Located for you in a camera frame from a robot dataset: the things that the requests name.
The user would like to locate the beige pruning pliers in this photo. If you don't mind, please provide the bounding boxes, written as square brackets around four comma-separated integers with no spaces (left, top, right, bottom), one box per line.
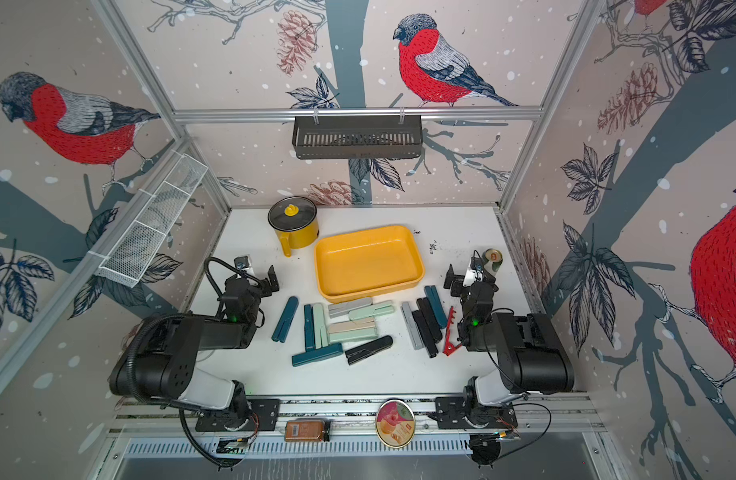
[327,317,376,335]

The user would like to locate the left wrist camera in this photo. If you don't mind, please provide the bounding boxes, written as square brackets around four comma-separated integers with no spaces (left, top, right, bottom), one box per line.
[234,255,253,272]

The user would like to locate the black hanging wire basket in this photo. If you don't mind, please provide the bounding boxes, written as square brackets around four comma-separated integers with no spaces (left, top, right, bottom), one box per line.
[292,115,423,160]

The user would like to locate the yellow plastic storage box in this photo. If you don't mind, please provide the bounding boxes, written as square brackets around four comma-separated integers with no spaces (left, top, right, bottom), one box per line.
[314,225,425,304]

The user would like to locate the mint green pliers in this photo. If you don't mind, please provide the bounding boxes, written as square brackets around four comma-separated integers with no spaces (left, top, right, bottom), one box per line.
[328,327,379,344]
[312,303,329,349]
[348,301,395,321]

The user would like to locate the white mesh wall basket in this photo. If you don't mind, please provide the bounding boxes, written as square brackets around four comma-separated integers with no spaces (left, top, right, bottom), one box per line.
[94,150,208,288]

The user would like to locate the black pliers bottom centre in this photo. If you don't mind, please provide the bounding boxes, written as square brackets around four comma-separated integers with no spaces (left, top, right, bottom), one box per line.
[344,335,394,365]

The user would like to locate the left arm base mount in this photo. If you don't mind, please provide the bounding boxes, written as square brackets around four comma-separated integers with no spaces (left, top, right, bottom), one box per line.
[196,398,281,433]

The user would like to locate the black pliers right pair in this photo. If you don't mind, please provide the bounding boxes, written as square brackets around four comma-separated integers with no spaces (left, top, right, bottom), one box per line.
[412,310,438,358]

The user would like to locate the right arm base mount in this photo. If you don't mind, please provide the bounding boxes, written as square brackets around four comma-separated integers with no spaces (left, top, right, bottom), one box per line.
[429,396,517,430]

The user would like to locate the round pink tin lid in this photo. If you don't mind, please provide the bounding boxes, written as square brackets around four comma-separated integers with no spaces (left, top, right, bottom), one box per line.
[375,399,416,449]

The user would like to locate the red plastic tool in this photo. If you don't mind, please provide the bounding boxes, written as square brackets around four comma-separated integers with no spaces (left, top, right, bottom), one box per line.
[443,306,462,357]

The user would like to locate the small brown box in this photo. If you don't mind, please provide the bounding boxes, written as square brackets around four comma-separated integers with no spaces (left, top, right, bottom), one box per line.
[284,418,331,443]

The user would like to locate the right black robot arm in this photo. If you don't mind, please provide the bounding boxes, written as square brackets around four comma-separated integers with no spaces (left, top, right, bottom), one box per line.
[444,251,575,411]

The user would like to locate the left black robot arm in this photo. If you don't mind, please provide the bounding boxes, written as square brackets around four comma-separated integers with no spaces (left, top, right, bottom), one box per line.
[108,257,280,419]

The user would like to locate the yellow pot with dark lid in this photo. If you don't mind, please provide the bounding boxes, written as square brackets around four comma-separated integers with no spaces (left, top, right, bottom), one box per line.
[267,196,320,257]

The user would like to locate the dark teal pliers bottom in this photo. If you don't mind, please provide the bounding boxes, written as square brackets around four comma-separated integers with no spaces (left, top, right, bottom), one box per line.
[291,343,343,367]

